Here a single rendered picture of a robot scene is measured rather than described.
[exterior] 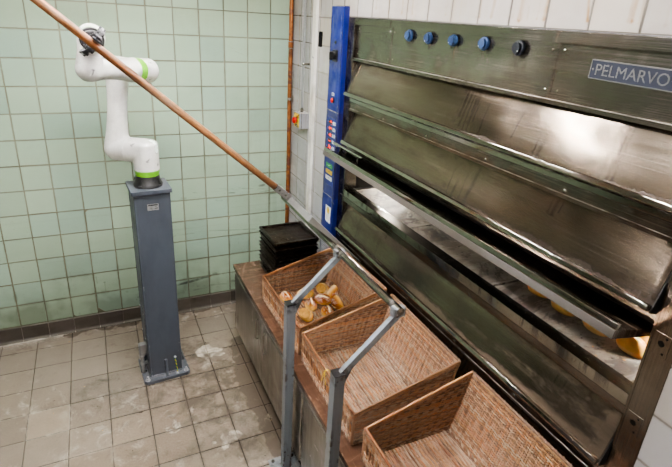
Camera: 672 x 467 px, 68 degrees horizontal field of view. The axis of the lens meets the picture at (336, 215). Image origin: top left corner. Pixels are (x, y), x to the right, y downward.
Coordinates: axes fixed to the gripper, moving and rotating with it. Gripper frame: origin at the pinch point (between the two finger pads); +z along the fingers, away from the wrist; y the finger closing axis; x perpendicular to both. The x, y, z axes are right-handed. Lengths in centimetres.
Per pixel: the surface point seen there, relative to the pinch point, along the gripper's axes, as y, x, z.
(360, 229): -10, -154, -9
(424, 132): -59, -111, 38
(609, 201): -59, -110, 127
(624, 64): -87, -87, 119
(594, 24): -93, -80, 109
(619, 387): -22, -141, 145
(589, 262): -44, -120, 127
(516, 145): -63, -104, 91
